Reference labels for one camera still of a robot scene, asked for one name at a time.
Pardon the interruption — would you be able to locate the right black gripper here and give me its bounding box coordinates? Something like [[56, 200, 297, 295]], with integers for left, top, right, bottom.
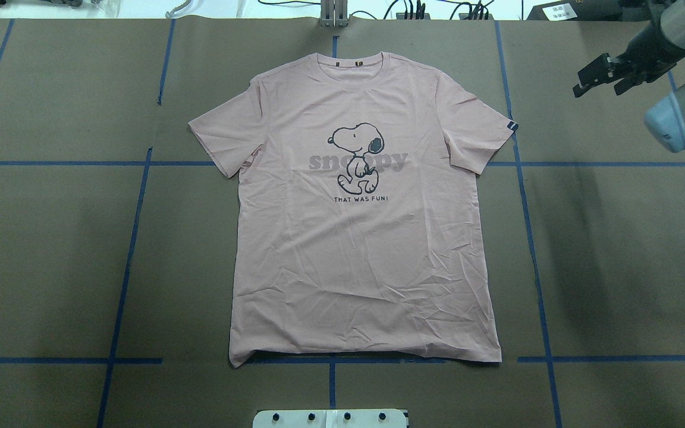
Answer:
[[573, 41, 676, 98]]

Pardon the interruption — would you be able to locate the pink Snoopy t-shirt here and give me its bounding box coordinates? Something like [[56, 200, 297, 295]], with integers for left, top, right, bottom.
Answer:
[[188, 52, 517, 367]]

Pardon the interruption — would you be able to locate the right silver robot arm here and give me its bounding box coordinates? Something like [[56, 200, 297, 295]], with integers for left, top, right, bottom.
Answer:
[[573, 1, 685, 153]]

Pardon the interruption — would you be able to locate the black box with label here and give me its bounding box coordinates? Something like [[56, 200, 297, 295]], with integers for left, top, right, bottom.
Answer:
[[525, 1, 623, 21]]

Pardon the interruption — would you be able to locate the aluminium frame post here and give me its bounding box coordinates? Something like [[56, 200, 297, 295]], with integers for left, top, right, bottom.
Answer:
[[319, 0, 350, 28]]

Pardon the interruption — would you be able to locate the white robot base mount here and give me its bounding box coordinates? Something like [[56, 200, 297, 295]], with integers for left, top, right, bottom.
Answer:
[[252, 408, 410, 427]]

